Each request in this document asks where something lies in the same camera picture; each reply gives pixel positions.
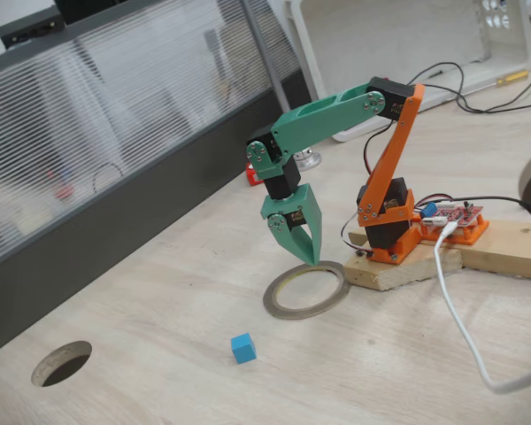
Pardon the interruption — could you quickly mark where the small blue cube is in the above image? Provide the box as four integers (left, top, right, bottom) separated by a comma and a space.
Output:
230, 332, 257, 366

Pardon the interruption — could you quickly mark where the silver metal knob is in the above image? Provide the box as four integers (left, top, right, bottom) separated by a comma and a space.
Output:
291, 148, 323, 172

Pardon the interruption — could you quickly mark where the flat red box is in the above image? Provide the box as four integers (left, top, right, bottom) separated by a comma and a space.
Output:
245, 162, 266, 186

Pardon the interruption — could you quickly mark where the wooden base block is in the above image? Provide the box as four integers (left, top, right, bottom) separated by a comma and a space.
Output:
342, 228, 464, 292

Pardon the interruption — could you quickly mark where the red controller circuit board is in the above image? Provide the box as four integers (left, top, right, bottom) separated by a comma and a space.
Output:
418, 201, 486, 231

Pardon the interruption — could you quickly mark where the light wooden plank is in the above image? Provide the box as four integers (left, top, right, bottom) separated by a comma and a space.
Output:
459, 220, 531, 282

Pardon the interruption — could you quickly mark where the ribbed glass desk partition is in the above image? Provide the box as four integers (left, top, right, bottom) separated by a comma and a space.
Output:
0, 0, 313, 362

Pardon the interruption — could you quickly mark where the black electronic box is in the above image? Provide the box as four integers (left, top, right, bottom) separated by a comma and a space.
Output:
0, 6, 66, 49

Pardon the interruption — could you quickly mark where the red black white servo wire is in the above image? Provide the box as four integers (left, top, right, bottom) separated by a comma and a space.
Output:
339, 211, 375, 259
362, 119, 397, 176

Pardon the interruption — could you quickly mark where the grey ring of tape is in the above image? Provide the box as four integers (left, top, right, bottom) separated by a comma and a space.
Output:
262, 259, 350, 320

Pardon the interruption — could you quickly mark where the white USB cable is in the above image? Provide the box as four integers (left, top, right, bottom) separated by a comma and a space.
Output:
433, 220, 531, 395

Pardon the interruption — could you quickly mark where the orange circuit board mount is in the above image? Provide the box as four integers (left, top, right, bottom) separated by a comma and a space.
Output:
418, 214, 490, 247

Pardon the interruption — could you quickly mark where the thin black cable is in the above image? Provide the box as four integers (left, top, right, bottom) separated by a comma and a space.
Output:
418, 83, 531, 112
404, 61, 531, 114

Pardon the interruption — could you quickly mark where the yellow handled screwdriver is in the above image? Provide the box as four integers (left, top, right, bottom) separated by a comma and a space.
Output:
462, 69, 531, 97

